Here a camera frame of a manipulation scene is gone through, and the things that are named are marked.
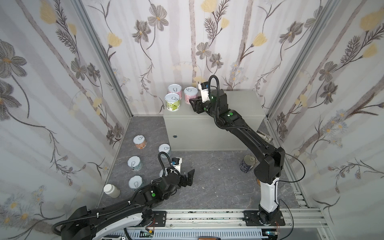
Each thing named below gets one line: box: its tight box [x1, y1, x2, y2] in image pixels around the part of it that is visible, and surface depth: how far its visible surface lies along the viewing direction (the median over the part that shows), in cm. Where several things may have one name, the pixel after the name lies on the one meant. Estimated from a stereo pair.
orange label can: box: [133, 135, 147, 150], surface depth 101 cm
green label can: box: [164, 92, 180, 112], surface depth 75 cm
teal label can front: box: [128, 175, 145, 191], surface depth 83 cm
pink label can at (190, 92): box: [183, 86, 199, 105], surface depth 78 cm
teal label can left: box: [127, 155, 143, 172], surface depth 90 cm
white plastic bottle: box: [103, 184, 121, 198], surface depth 77 cm
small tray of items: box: [255, 130, 274, 144], surface depth 110 cm
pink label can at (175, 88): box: [167, 83, 182, 100], surface depth 80 cm
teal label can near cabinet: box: [158, 143, 171, 159], surface depth 97 cm
